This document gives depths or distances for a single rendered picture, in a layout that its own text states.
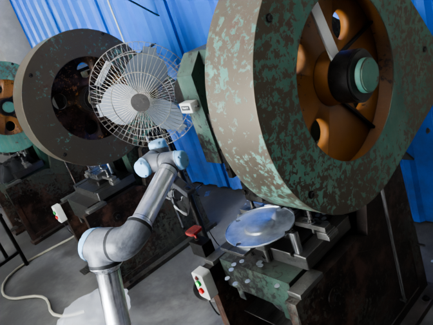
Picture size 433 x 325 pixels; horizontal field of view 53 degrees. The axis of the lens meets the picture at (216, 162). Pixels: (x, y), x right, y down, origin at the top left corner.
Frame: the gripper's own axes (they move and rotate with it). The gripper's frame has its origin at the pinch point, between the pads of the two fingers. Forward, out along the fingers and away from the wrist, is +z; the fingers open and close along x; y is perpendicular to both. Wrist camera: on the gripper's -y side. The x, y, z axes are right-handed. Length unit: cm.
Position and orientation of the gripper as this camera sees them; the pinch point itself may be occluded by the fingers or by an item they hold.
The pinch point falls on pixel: (187, 213)
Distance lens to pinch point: 195.5
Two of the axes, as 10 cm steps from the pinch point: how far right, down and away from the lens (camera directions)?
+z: 3.1, 8.9, 3.5
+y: -6.5, -0.7, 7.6
